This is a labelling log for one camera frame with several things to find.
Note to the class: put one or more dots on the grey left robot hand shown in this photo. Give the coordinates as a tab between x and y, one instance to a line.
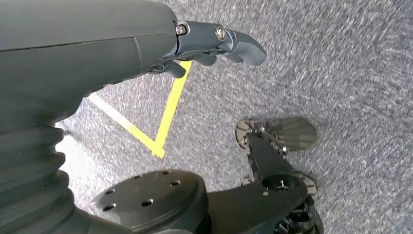
80	42

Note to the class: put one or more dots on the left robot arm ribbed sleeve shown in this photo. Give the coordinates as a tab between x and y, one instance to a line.
29	168

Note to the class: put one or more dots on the black robot leg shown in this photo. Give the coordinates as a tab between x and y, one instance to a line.
251	200

